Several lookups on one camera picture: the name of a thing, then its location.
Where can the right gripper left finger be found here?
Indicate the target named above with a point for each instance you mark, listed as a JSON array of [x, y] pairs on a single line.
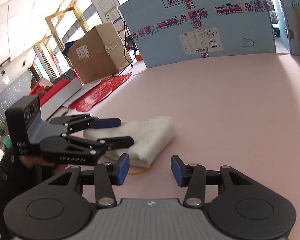
[[120, 170]]

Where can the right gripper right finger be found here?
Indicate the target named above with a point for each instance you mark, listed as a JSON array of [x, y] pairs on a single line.
[[180, 171]]

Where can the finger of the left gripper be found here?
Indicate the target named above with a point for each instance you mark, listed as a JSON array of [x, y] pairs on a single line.
[[114, 143], [98, 123]]

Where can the white non-woven shopping bag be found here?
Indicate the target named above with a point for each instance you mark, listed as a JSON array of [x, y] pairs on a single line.
[[150, 137]]

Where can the person's left hand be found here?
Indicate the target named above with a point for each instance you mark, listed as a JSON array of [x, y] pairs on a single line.
[[31, 161]]

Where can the red patterned paper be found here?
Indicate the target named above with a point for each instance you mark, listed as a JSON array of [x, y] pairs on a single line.
[[98, 93]]

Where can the white red flat box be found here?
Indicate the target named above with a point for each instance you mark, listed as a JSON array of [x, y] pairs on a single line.
[[57, 100]]

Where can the brown cardboard box at left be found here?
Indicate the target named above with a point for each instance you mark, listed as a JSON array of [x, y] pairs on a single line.
[[99, 53]]

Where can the large light blue carton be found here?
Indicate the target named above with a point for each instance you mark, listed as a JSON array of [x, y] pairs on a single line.
[[170, 31]]

